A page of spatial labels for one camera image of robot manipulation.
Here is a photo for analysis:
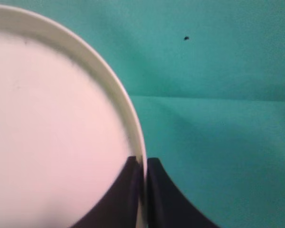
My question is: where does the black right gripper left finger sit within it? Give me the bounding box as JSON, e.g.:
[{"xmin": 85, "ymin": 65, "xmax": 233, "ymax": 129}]
[{"xmin": 72, "ymin": 156, "xmax": 142, "ymax": 228}]

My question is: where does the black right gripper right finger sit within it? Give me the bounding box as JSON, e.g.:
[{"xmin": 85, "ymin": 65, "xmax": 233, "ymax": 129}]
[{"xmin": 147, "ymin": 158, "xmax": 217, "ymax": 228}]

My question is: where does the cream round plastic plate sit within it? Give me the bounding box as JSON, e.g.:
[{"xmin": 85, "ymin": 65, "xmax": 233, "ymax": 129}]
[{"xmin": 0, "ymin": 4, "xmax": 147, "ymax": 228}]

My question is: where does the green cloth backdrop and tablecloth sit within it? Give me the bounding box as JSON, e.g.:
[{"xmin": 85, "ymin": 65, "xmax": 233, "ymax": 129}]
[{"xmin": 3, "ymin": 0, "xmax": 285, "ymax": 228}]

